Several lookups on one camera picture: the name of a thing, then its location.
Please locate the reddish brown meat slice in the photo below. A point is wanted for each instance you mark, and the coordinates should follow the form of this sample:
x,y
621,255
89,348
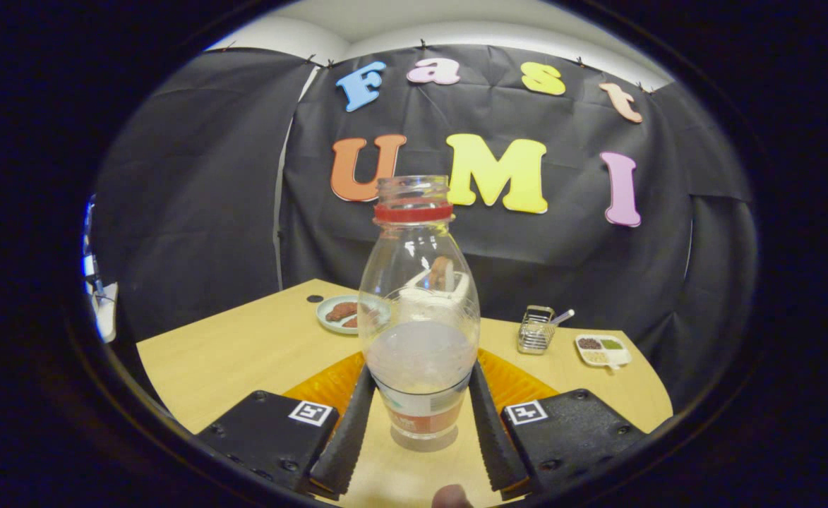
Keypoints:
x,y
342,310
351,323

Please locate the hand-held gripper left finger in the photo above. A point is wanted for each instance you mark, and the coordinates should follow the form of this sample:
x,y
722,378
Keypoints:
x,y
346,444

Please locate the wooden table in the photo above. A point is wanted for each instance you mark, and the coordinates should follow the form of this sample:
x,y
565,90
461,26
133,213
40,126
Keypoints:
x,y
244,353

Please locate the pale green plate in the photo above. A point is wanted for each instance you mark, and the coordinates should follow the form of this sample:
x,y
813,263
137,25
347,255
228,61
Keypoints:
x,y
330,323

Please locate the white divided condiment dish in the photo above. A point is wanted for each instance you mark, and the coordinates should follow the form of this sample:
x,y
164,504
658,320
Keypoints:
x,y
603,351

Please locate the brown bread slice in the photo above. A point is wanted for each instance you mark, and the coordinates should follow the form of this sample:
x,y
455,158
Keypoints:
x,y
443,271

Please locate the clear plastic juice bottle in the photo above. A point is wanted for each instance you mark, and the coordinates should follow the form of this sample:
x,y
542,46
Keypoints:
x,y
419,353

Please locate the white toaster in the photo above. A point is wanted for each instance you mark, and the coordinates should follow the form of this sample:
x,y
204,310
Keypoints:
x,y
449,300

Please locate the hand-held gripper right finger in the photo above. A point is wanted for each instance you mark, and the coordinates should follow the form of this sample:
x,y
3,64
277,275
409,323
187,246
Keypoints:
x,y
491,437

